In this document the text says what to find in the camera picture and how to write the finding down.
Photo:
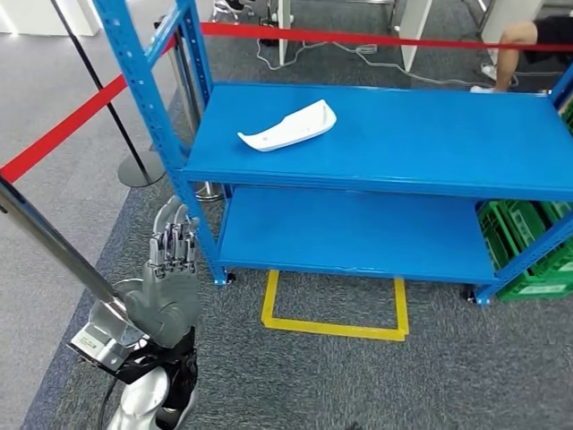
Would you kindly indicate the white desk panel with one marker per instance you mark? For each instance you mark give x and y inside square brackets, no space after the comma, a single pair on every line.
[414,30]
[286,30]
[510,15]

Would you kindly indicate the person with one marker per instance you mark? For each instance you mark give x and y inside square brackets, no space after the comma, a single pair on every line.
[508,53]

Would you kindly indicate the blue metal shelf rack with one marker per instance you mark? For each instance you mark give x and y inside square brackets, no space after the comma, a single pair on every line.
[381,142]

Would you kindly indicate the white plastic shell part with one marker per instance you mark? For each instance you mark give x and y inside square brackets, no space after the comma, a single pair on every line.
[291,127]

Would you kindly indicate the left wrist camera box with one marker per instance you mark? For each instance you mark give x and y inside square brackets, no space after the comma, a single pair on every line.
[102,338]

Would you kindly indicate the black stanchion post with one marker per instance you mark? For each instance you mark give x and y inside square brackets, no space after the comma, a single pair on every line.
[139,172]

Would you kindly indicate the white plinth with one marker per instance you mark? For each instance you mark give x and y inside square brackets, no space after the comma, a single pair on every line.
[44,15]

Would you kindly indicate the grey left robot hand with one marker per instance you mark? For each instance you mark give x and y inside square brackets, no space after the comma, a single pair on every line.
[170,302]

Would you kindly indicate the red barrier belt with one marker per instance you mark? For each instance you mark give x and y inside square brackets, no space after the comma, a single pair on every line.
[67,127]
[358,38]

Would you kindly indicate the chrome stanchion post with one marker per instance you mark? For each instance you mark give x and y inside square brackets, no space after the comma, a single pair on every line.
[208,191]
[53,243]

